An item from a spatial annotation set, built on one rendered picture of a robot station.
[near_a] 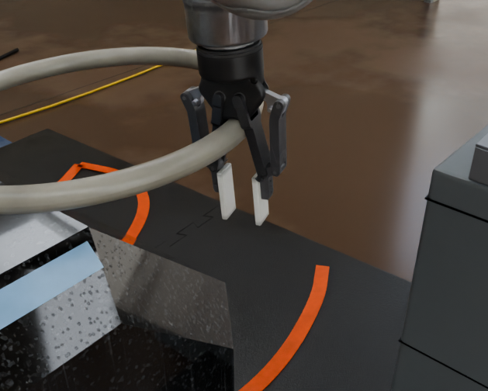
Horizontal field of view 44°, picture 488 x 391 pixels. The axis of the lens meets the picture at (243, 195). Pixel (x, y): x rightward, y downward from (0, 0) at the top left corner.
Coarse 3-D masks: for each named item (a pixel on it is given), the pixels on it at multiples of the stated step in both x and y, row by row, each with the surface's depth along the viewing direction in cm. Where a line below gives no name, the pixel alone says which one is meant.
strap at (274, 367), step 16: (64, 176) 255; (144, 192) 244; (144, 208) 234; (320, 272) 201; (320, 288) 194; (320, 304) 188; (304, 320) 181; (304, 336) 176; (288, 352) 171; (272, 368) 166; (256, 384) 161
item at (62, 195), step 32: (32, 64) 98; (64, 64) 100; (96, 64) 101; (128, 64) 101; (160, 64) 100; (192, 64) 96; (224, 128) 70; (160, 160) 64; (192, 160) 66; (0, 192) 61; (32, 192) 61; (64, 192) 61; (96, 192) 62; (128, 192) 63
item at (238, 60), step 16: (256, 48) 66; (208, 64) 66; (224, 64) 65; (240, 64) 65; (256, 64) 67; (208, 80) 67; (224, 80) 66; (240, 80) 66; (256, 80) 68; (208, 96) 71; (224, 96) 70; (256, 96) 68; (224, 112) 71
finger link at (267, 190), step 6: (270, 168) 73; (282, 168) 73; (270, 174) 74; (264, 180) 74; (270, 180) 75; (264, 186) 75; (270, 186) 75; (264, 192) 75; (270, 192) 76; (264, 198) 76
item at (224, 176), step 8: (224, 168) 77; (224, 176) 77; (232, 176) 79; (224, 184) 77; (232, 184) 79; (224, 192) 77; (232, 192) 80; (224, 200) 78; (232, 200) 80; (224, 208) 78; (232, 208) 80; (224, 216) 79
